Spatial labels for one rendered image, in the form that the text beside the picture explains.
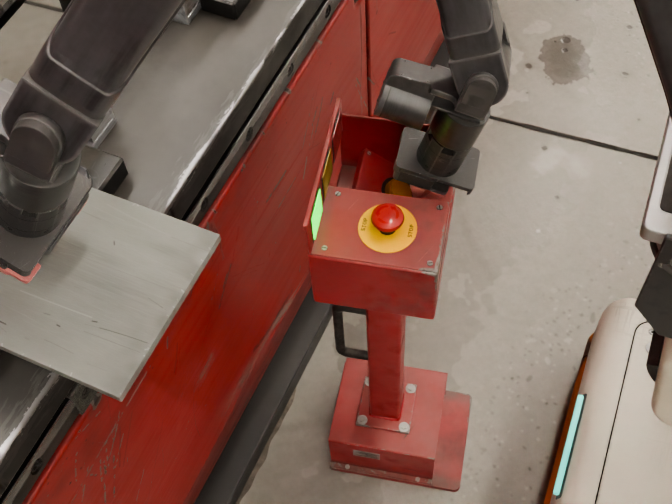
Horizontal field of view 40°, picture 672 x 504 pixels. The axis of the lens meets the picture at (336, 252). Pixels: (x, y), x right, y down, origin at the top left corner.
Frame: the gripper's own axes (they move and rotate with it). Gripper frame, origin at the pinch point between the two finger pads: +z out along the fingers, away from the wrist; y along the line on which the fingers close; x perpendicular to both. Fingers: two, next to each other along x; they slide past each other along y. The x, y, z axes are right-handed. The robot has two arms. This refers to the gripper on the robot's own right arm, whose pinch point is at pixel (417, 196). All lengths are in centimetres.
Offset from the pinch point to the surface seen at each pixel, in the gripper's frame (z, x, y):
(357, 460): 67, 14, -11
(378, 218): -8.0, 10.6, 5.5
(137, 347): -22, 41, 26
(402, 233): -6.0, 10.3, 2.0
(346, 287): 2.2, 15.2, 6.2
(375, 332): 26.1, 7.9, -2.6
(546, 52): 64, -101, -37
